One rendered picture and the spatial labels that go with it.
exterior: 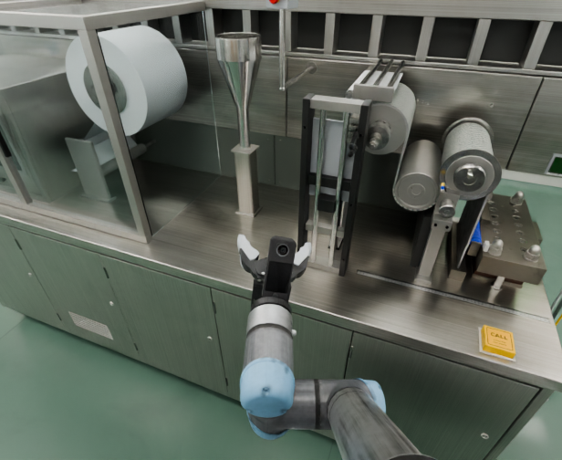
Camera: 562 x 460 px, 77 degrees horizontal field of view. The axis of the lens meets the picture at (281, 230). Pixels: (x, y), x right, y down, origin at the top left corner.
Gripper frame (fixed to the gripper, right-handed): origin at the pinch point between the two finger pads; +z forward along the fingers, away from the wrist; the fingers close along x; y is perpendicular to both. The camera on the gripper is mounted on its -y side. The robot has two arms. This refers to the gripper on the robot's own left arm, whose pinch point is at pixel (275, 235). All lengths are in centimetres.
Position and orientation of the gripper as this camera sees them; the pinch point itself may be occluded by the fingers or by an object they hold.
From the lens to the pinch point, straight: 75.1
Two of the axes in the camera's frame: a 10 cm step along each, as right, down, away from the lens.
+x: 9.9, 1.2, 0.7
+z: 0.1, -5.9, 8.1
